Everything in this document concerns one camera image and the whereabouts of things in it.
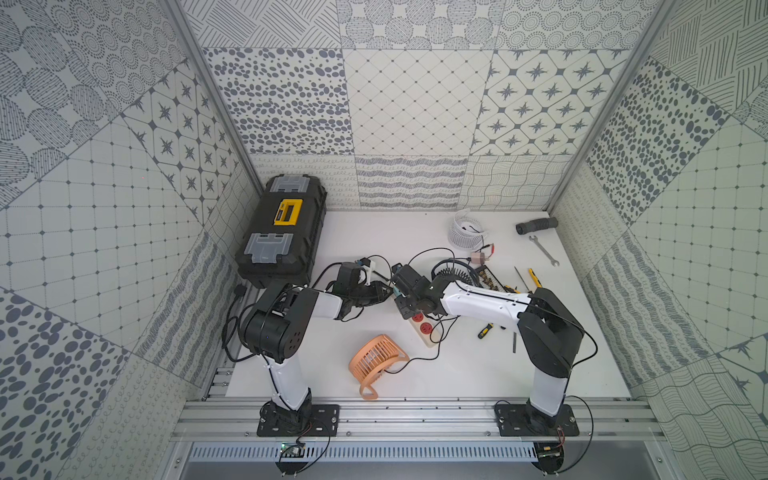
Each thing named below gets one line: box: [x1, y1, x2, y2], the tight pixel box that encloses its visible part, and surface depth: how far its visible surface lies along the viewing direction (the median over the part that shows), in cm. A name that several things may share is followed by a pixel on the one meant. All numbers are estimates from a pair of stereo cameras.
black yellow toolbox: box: [234, 174, 328, 289], surface depth 95 cm
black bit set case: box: [475, 264, 521, 294], surface depth 100 cm
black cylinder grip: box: [516, 217, 559, 235], surface depth 116 cm
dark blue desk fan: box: [431, 258, 483, 287], surface depth 99 cm
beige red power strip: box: [409, 312, 442, 348], surface depth 89 cm
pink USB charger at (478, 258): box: [471, 252, 485, 265], surface depth 106 cm
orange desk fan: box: [349, 334, 410, 401], surface depth 75 cm
